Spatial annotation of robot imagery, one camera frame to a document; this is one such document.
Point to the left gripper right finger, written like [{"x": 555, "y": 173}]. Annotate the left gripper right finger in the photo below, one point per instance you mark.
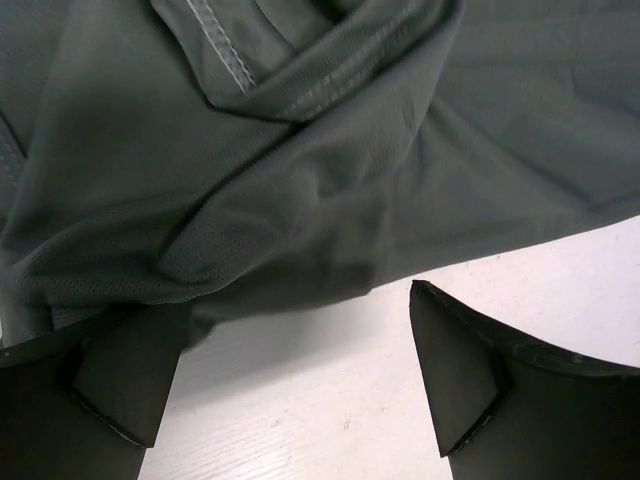
[{"x": 506, "y": 405}]

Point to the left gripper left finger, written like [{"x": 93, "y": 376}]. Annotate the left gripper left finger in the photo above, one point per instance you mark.
[{"x": 87, "y": 401}]

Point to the dark grey t shirt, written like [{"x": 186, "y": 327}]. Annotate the dark grey t shirt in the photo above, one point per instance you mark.
[{"x": 276, "y": 155}]

